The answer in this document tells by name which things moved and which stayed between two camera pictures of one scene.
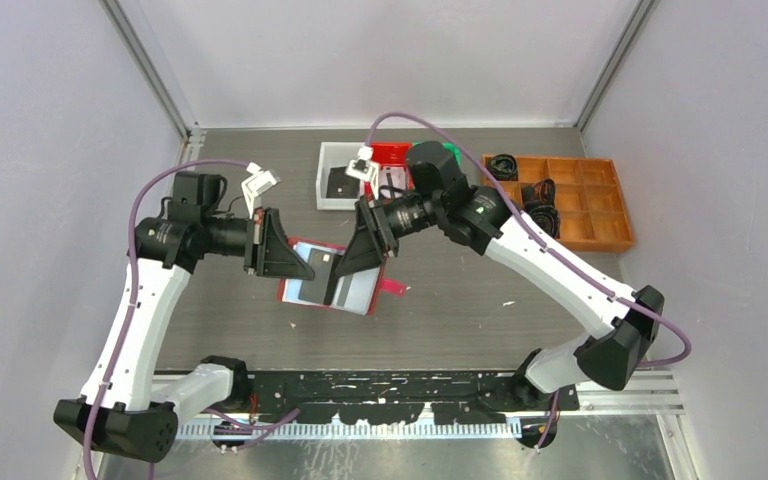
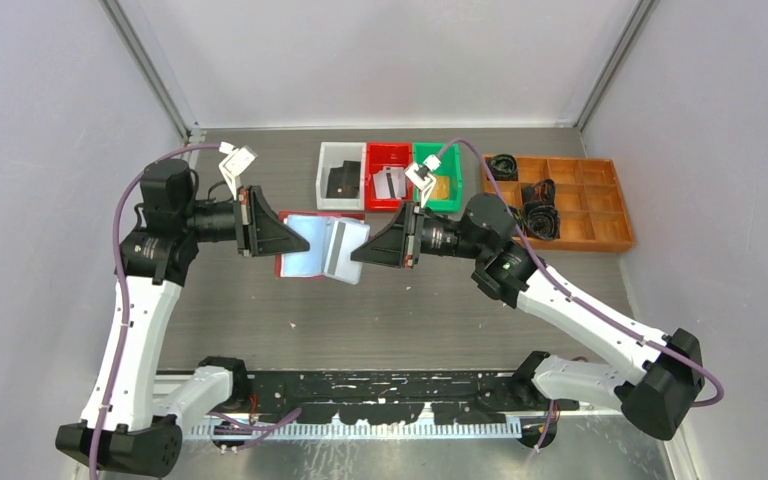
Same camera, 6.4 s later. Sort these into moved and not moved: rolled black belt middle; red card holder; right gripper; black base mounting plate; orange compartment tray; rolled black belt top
Moved: right gripper; red card holder
Not moved: black base mounting plate; rolled black belt middle; orange compartment tray; rolled black belt top
